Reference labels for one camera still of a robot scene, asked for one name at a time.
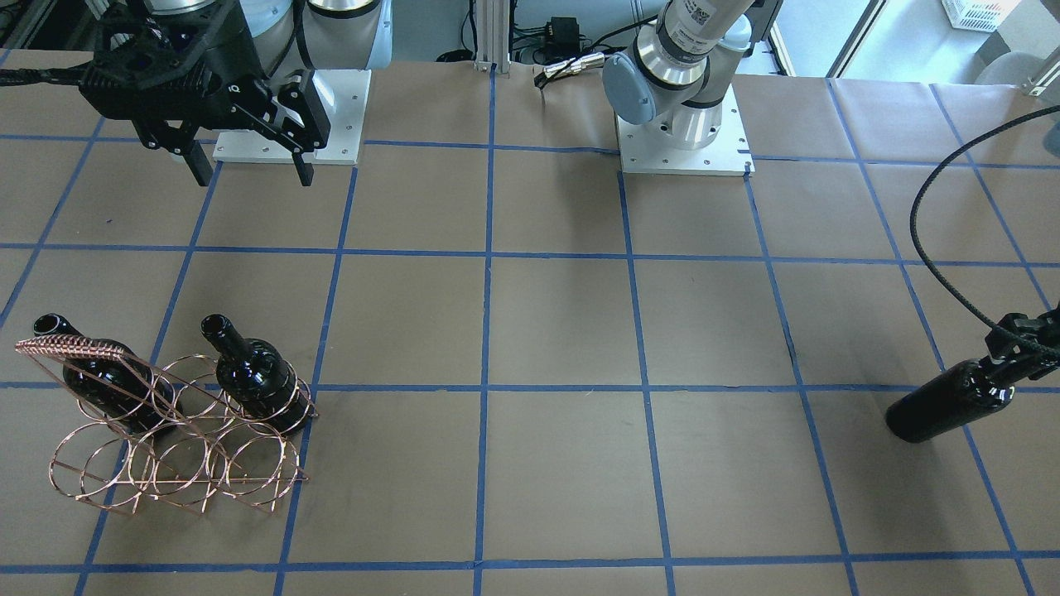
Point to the copper wire wine rack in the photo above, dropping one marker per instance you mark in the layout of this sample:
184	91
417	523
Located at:
202	448

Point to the aluminium frame post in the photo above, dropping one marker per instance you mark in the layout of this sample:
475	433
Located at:
493	34

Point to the dark glass wine bottle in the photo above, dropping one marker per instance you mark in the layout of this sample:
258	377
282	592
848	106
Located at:
966	392

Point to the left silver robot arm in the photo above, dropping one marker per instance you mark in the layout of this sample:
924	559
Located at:
804	272

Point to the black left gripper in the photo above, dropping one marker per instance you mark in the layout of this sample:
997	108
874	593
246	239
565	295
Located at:
1015	341

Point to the white plastic basket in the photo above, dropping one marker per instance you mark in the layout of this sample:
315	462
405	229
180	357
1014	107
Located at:
977	15

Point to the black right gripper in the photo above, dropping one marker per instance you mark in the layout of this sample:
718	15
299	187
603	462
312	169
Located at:
225	76

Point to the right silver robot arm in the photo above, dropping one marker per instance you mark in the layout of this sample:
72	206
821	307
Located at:
279	81

